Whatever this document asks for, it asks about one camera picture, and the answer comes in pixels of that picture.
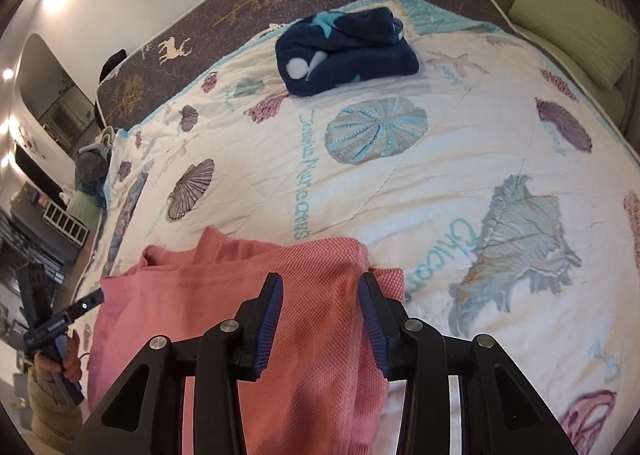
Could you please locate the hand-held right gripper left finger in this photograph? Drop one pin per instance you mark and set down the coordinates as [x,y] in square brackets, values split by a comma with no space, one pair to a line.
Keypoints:
[265,330]

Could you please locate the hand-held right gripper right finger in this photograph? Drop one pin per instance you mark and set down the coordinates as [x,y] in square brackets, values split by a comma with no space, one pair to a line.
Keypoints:
[375,330]

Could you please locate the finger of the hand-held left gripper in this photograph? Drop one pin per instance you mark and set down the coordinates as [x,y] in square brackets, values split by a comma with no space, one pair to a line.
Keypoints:
[85,306]
[32,295]

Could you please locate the pink knit sweater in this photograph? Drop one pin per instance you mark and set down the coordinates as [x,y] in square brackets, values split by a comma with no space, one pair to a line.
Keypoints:
[310,295]

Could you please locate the person's left forearm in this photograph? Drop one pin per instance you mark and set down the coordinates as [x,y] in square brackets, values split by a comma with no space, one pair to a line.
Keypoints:
[50,410]

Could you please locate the pile of grey clothes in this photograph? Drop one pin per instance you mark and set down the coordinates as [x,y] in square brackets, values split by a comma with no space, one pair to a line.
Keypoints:
[90,165]

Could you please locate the person's left hand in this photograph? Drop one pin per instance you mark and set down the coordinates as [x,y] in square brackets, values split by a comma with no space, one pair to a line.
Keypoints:
[74,360]

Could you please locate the white ladder rack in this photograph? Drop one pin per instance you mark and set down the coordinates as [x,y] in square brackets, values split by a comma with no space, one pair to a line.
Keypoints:
[65,225]

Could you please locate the seashell printed quilt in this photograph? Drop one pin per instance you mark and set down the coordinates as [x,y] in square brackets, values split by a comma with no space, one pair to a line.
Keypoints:
[400,185]

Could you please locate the black garment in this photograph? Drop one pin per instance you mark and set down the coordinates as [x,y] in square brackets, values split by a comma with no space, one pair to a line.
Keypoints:
[114,66]

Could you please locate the navy starred plush garment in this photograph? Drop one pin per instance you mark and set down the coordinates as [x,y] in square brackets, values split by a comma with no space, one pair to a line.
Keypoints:
[350,60]

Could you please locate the large green pillow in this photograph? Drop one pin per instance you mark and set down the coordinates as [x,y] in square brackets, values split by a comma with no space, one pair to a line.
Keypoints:
[570,30]

